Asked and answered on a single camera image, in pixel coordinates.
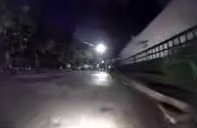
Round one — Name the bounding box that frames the street lamp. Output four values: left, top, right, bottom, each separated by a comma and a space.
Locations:
82, 40, 108, 72

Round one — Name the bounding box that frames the dark asphalt road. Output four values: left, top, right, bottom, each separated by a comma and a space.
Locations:
0, 69, 174, 128

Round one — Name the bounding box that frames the pale kerb strip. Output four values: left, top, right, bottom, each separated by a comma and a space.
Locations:
109, 71, 197, 125

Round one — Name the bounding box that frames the row of dark trees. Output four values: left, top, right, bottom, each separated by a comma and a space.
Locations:
0, 6, 97, 72

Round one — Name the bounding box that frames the pale building with railing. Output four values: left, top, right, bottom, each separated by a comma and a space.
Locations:
114, 0, 197, 88

